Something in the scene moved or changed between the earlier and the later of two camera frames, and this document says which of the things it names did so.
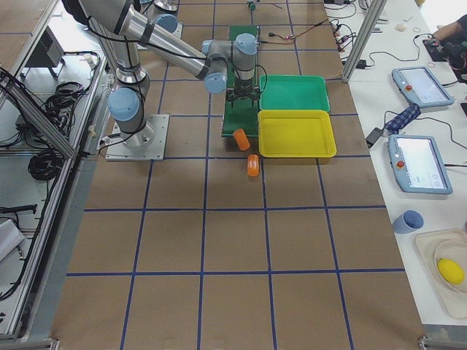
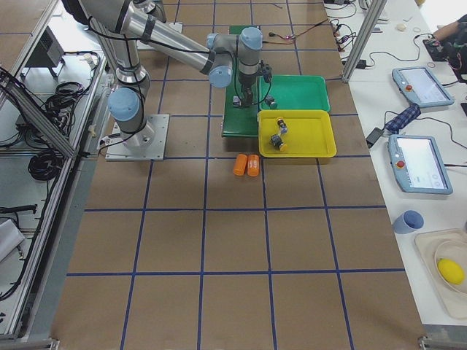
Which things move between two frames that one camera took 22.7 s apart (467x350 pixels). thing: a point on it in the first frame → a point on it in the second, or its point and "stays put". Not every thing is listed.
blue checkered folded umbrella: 404,119 stays put
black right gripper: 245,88 → 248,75
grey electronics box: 47,53 stays put
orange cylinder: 252,165 stays put
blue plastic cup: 408,222 stays put
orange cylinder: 241,139 → 240,164
